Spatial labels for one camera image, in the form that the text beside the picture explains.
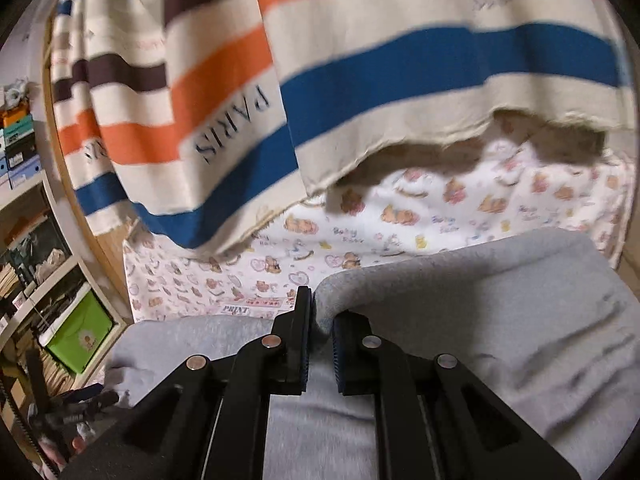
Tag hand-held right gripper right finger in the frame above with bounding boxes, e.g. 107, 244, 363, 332
331, 310, 583, 480

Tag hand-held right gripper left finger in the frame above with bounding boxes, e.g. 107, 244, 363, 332
60, 286, 313, 480

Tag grey pants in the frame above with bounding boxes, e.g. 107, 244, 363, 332
102, 229, 640, 480

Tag green storage box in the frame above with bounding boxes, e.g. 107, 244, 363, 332
44, 290, 115, 375

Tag white shelf unit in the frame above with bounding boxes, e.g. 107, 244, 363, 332
0, 167, 132, 466

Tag printed bed sheet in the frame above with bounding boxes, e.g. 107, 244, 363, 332
122, 122, 632, 323

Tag wooden door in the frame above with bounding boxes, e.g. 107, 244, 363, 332
42, 72, 137, 325

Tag stack of storage boxes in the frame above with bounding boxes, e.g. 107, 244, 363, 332
0, 77, 45, 192

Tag striped curtain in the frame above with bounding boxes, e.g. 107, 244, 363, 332
47, 0, 637, 252

